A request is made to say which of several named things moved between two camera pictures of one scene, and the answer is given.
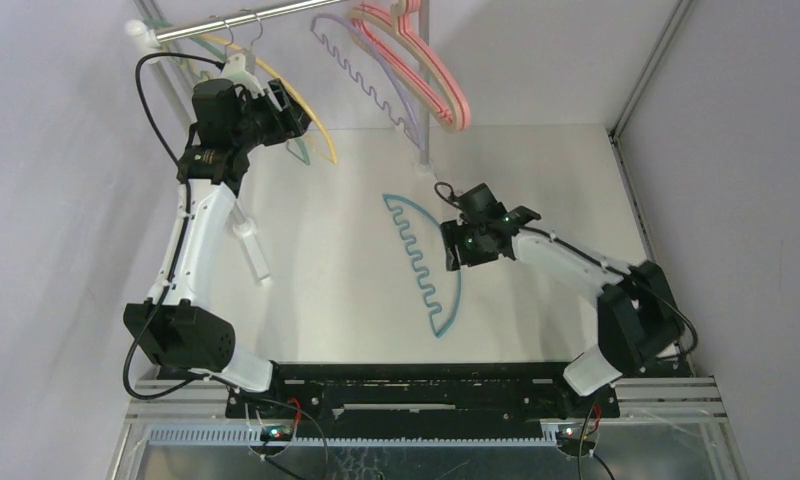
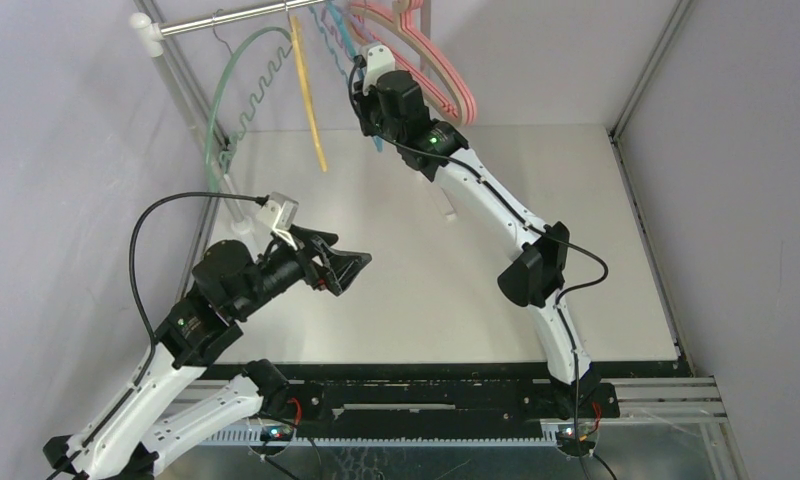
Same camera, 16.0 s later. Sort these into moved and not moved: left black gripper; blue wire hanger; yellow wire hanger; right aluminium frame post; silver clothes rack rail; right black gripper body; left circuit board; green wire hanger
Moved: left black gripper; right black gripper body; green wire hanger; yellow wire hanger; blue wire hanger
Not moved: silver clothes rack rail; left circuit board; right aluminium frame post
